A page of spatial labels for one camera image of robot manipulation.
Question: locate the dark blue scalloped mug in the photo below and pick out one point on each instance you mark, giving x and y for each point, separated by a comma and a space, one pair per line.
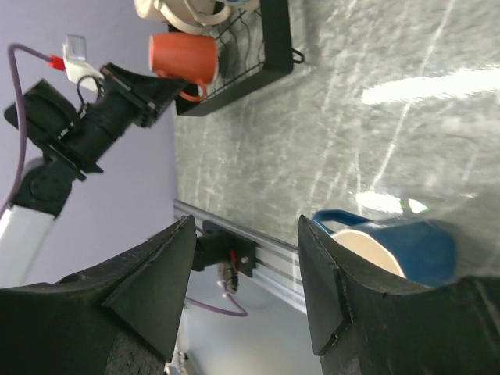
411, 248

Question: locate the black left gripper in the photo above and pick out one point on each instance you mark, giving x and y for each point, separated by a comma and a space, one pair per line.
128, 98

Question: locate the black wire dish rack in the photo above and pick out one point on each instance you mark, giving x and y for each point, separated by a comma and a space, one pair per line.
254, 50

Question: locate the aluminium mounting rail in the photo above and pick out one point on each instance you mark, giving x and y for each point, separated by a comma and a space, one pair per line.
276, 263

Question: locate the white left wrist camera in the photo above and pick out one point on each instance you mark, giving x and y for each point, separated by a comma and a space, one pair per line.
74, 63

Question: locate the cream mug green inside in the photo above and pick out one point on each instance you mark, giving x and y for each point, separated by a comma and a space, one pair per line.
190, 17

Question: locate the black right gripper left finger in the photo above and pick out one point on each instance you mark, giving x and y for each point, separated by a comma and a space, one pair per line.
118, 317

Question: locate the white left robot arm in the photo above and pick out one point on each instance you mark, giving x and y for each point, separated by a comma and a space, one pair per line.
46, 182

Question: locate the pink mug orange handle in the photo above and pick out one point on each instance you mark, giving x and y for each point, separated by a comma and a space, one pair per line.
192, 58

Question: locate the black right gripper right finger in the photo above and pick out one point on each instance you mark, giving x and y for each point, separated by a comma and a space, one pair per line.
365, 320

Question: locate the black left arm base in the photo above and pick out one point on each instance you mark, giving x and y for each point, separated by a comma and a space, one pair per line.
217, 244

